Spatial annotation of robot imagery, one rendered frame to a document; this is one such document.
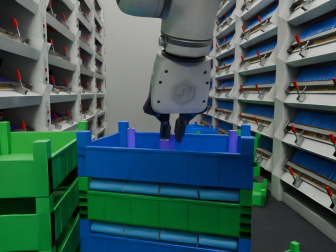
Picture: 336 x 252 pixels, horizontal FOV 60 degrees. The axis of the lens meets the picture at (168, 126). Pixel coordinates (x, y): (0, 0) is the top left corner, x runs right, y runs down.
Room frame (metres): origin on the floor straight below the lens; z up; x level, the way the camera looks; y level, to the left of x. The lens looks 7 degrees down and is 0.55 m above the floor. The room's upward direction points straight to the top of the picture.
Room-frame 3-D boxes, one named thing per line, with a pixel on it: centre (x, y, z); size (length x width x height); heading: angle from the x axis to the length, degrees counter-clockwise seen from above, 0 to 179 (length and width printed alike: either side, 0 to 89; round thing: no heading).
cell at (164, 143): (0.50, 0.01, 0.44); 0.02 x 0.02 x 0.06
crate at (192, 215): (0.56, -0.01, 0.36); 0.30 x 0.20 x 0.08; 76
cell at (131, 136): (0.66, 0.08, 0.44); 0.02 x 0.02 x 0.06
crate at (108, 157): (0.56, -0.01, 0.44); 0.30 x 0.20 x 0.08; 76
